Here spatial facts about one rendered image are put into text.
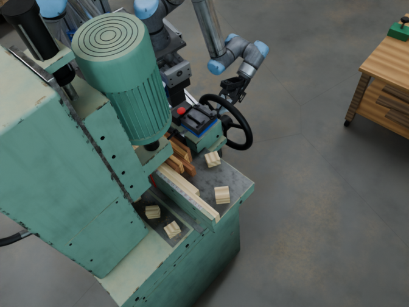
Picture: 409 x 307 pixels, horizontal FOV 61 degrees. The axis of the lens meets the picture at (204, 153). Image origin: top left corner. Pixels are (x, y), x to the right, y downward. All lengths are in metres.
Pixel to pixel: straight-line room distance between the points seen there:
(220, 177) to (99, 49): 0.61
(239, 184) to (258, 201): 0.97
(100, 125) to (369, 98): 1.94
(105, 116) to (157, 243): 0.56
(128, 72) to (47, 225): 0.39
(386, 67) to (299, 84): 0.75
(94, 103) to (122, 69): 0.10
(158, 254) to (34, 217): 0.52
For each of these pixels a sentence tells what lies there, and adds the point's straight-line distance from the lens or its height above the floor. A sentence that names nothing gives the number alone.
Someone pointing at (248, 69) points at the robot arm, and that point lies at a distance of 1.56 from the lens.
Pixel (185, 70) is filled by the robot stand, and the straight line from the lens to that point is 1.77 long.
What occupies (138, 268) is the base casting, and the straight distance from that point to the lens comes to 1.23.
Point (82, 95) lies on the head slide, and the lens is 0.85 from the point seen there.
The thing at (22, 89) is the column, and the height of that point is 1.52.
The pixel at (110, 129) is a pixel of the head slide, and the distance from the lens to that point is 0.86.
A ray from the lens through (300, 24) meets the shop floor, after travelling 3.24.
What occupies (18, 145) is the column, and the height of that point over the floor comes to 1.47.
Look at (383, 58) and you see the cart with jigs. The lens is 2.23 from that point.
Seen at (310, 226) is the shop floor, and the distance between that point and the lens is 2.12.
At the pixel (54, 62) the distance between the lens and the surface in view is 0.74.
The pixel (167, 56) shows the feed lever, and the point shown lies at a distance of 1.20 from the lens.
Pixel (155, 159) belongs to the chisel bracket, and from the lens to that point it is 1.13.
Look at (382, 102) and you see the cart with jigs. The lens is 2.46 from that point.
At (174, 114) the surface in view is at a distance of 1.24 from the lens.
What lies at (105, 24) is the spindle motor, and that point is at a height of 1.47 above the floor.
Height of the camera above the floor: 1.95
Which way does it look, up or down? 57 degrees down
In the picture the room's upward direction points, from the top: 10 degrees counter-clockwise
